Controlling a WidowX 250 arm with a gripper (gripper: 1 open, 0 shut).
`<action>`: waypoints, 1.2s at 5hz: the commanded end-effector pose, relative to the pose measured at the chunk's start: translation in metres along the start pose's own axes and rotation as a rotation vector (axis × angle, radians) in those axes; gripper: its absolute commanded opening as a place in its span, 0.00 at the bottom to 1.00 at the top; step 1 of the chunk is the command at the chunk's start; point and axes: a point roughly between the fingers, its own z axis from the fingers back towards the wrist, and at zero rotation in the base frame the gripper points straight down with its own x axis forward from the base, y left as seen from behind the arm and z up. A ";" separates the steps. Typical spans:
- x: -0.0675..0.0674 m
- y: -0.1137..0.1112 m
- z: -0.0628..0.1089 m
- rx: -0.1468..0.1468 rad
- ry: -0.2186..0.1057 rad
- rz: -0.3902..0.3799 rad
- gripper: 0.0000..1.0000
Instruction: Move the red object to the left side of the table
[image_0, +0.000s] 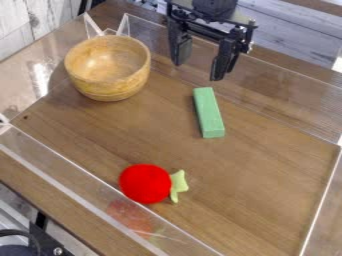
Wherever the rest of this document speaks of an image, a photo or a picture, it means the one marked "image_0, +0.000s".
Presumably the black clamp bracket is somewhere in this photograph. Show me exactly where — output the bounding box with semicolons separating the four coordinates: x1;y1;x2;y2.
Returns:
29;212;74;256

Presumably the green rectangular block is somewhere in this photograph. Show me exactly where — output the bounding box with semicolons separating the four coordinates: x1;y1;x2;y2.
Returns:
193;87;225;138

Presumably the black cable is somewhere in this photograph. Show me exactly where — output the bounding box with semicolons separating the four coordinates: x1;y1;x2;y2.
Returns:
0;228;42;256

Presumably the red plush tomato toy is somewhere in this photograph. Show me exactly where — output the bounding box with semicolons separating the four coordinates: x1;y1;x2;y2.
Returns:
118;164;189;204

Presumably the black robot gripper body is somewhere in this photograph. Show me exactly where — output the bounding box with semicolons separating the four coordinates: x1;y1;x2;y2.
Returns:
165;0;257;53

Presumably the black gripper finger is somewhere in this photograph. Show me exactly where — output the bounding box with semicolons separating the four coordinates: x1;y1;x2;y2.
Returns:
168;20;192;66
209;30;242;81

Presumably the wooden bowl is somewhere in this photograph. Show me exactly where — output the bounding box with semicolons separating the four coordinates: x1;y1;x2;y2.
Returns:
63;35;150;102

